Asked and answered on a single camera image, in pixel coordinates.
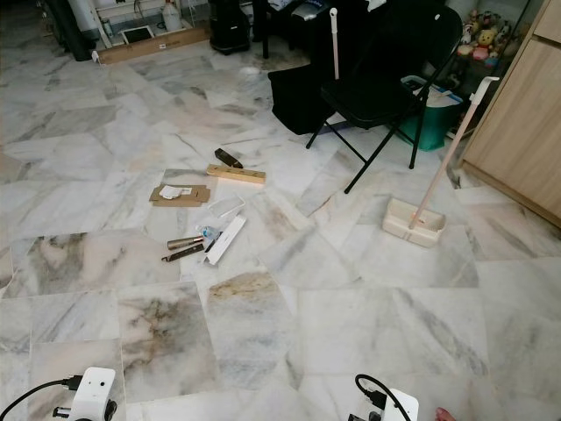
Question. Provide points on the white long box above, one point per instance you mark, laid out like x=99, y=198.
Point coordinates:
x=226, y=239

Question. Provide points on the brown metallic tube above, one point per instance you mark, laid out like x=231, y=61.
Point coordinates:
x=186, y=242

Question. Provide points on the dark brown stick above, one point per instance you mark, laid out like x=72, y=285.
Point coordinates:
x=184, y=253

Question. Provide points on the brown cardboard sheet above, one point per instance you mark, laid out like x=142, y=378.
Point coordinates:
x=188, y=197

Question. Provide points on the tall black cylinder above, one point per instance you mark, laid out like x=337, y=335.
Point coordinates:
x=66, y=26

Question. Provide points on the crumpled clear plastic bottle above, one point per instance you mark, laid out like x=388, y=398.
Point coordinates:
x=209, y=231

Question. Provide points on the white framed tablet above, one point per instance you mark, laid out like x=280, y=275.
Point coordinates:
x=137, y=34

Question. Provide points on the long flat cardboard box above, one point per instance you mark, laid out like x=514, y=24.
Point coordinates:
x=149, y=44

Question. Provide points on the clear plastic tray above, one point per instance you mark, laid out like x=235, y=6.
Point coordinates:
x=226, y=207

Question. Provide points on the dark brown bar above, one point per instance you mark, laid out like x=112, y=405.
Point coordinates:
x=228, y=158

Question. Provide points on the light wooden strip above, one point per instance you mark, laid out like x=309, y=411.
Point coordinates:
x=237, y=174

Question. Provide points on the white metal shelf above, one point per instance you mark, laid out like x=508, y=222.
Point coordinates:
x=131, y=9

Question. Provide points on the white plastic jug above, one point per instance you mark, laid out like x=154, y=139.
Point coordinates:
x=171, y=16

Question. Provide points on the black suitcase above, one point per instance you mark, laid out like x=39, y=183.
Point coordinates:
x=230, y=26

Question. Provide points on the black fabric bag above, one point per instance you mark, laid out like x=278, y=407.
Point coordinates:
x=298, y=96

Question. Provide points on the silver black printed bag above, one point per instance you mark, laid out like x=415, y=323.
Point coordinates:
x=302, y=7

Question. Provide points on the black folding chair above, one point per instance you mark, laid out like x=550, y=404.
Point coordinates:
x=377, y=83

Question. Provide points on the teal plastic bin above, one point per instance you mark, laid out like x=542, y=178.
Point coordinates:
x=434, y=123

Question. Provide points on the plush toy heap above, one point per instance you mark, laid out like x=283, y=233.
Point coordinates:
x=482, y=35

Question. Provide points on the light wood cabinet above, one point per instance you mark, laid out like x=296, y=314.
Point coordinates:
x=513, y=105

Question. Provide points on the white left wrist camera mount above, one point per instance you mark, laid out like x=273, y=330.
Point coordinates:
x=95, y=393

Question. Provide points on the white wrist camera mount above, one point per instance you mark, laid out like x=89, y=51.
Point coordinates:
x=394, y=408
x=95, y=393

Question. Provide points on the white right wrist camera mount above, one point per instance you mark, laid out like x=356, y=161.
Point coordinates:
x=394, y=408

